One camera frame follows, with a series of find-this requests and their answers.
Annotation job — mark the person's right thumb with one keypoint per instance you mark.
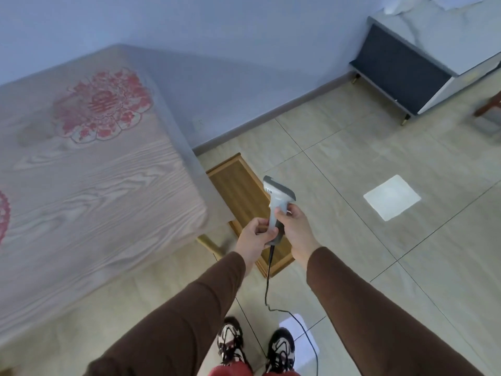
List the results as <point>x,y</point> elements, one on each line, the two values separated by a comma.
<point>281,214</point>

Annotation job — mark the person's left black white sneaker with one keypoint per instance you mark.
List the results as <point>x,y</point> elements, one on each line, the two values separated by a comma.
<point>230,342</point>

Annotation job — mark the person's left hand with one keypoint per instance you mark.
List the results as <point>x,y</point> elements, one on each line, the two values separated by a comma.
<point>247,240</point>

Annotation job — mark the person's right forearm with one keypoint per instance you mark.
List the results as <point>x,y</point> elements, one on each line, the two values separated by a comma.
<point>375,317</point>

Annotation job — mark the person's right black white sneaker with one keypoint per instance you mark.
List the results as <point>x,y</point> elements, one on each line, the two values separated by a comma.
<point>281,350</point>

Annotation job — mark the square white paper sheet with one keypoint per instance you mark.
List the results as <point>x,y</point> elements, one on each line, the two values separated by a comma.
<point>392,197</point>

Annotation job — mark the person's left thumb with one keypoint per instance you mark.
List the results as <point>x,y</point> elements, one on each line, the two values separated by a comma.
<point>260,222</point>

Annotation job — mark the marble-top cabinet with dark front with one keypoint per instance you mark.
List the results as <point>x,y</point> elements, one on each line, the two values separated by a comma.
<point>407,70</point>

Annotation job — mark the person's black white sneaker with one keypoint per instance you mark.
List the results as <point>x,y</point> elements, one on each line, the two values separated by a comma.
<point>281,350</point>
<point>230,342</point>

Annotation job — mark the person's red trousers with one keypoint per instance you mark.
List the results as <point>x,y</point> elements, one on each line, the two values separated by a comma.
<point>235,371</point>

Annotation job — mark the person's left forearm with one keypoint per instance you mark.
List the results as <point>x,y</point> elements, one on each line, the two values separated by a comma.
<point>184,313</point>

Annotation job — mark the person's right hand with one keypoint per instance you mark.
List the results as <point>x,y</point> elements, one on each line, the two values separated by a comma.
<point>299,234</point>

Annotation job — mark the grey white barcode scanner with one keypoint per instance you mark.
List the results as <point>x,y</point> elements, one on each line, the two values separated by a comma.
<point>278,193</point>

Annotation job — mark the table with wood-grain floral cover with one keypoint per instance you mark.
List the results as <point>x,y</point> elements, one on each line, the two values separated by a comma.
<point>90,184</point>

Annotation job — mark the wooden board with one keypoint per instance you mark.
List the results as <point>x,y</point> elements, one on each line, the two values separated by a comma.
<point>238,187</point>

